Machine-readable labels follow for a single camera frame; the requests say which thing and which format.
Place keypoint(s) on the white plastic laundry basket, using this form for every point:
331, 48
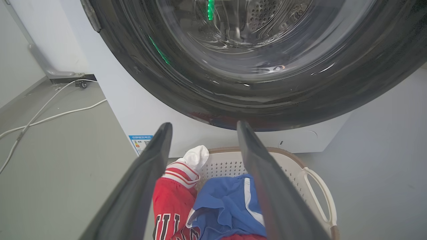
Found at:
300, 176

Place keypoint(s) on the white washing machine body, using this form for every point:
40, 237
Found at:
146, 113

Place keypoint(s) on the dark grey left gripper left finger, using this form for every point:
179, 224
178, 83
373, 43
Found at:
133, 196

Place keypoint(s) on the white panel on caster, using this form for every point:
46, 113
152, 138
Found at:
50, 43

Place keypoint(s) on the red basketball jersey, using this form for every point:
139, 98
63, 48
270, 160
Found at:
171, 206

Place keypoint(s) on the blue garment with white stripe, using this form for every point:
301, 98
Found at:
227, 206

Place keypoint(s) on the black round washing machine door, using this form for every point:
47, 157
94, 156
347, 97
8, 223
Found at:
253, 56

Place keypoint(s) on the energy label sticker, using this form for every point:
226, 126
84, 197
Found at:
140, 142

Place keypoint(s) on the white cloth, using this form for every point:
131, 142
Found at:
196, 156

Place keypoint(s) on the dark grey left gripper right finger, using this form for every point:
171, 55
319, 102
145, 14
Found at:
277, 200

